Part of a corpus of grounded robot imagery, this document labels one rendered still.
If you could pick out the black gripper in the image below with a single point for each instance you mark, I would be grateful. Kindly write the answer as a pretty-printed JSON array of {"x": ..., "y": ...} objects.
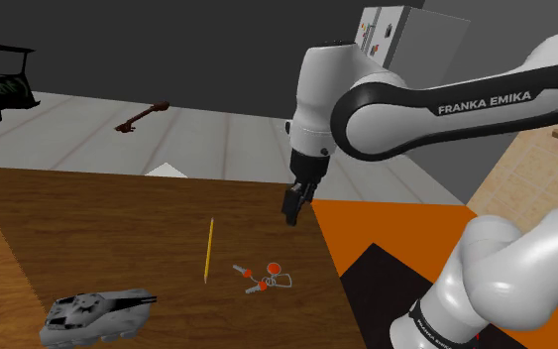
[{"x": 309, "y": 169}]

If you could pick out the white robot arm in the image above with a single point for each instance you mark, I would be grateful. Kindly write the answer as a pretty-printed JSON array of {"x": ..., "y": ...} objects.
[{"x": 385, "y": 121}]

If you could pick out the yellow pencil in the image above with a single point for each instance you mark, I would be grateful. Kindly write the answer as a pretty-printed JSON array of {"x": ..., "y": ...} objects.
[{"x": 208, "y": 250}]

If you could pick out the black robot stand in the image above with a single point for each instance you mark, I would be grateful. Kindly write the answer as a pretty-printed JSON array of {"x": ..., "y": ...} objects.
[{"x": 385, "y": 290}]

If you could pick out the brown guitar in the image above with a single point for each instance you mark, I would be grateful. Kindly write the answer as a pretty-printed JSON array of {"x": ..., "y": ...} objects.
[{"x": 142, "y": 116}]

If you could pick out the white refrigerator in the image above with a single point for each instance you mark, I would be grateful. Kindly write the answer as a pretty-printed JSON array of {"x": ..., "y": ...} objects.
[{"x": 404, "y": 41}]

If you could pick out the grey toy tank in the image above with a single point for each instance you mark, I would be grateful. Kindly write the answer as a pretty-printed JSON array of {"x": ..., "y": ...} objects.
[{"x": 92, "y": 316}]

